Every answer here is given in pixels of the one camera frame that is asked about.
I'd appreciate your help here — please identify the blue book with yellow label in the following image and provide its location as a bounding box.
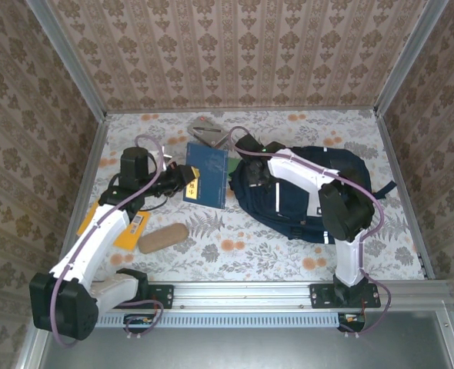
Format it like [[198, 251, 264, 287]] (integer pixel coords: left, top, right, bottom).
[[182, 141, 229, 211]]

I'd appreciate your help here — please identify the grey box with pen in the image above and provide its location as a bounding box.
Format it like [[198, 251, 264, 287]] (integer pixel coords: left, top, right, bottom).
[[187, 116, 230, 149]]

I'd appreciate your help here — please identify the navy blue student backpack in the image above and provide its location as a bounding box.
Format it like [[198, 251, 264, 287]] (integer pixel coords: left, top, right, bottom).
[[229, 145, 398, 245]]

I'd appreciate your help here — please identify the cork brown pencil case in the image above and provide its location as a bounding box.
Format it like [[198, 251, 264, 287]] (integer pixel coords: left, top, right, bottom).
[[137, 222, 190, 255]]

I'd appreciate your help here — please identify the floral tablecloth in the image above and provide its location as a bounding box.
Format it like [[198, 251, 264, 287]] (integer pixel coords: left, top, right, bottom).
[[68, 109, 426, 281]]

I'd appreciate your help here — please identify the black connector box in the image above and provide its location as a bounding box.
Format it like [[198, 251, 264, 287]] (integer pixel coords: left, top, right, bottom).
[[123, 313, 155, 334], [337, 312, 367, 334]]

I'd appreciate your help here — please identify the grey metal shelf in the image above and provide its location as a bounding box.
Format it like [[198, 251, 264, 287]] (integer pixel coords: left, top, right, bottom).
[[17, 307, 454, 369]]

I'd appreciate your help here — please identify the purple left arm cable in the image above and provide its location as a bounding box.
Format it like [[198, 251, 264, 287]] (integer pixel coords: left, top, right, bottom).
[[52, 134, 166, 349]]

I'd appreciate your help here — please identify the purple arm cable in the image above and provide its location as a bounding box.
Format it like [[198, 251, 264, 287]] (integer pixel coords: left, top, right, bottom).
[[229, 126, 392, 339], [52, 134, 166, 349]]

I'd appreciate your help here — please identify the aluminium table side rail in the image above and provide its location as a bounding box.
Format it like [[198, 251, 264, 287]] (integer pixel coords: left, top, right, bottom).
[[53, 115, 111, 281], [372, 109, 436, 280]]

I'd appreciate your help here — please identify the aluminium frame post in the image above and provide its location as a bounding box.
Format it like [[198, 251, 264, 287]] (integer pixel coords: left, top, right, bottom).
[[25, 0, 108, 121], [373, 0, 450, 116]]

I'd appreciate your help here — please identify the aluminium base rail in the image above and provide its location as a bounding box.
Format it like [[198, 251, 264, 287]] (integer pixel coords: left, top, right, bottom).
[[36, 280, 454, 311]]

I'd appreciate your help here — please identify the grey slotted cable duct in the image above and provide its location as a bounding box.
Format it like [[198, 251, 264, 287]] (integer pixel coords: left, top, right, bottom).
[[95, 311, 346, 328]]

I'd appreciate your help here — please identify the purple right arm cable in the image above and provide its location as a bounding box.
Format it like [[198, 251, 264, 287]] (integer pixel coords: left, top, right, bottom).
[[229, 126, 392, 339]]

